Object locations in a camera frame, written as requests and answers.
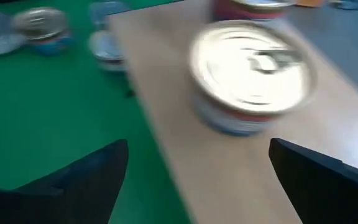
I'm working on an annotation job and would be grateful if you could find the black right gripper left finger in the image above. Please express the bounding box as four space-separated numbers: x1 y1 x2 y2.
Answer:
0 139 129 224

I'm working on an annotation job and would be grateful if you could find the wooden shelf with black legs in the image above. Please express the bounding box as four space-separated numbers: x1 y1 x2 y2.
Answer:
109 0 358 224

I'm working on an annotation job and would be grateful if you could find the blue label salmon can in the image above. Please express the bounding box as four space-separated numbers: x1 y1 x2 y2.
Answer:
88 0 131 27
12 6 74 57
190 19 319 138
212 0 295 22

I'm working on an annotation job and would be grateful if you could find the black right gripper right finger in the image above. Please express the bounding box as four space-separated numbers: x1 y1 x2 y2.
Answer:
268 138 358 224

